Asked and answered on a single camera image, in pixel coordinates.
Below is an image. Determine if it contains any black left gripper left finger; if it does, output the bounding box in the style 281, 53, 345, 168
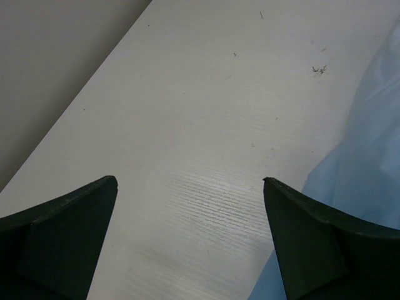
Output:
1, 176, 118, 299

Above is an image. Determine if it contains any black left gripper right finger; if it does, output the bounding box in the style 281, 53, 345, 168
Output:
263, 177, 399, 299

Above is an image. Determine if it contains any light blue zip jacket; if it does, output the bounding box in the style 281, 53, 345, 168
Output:
250, 22, 399, 299

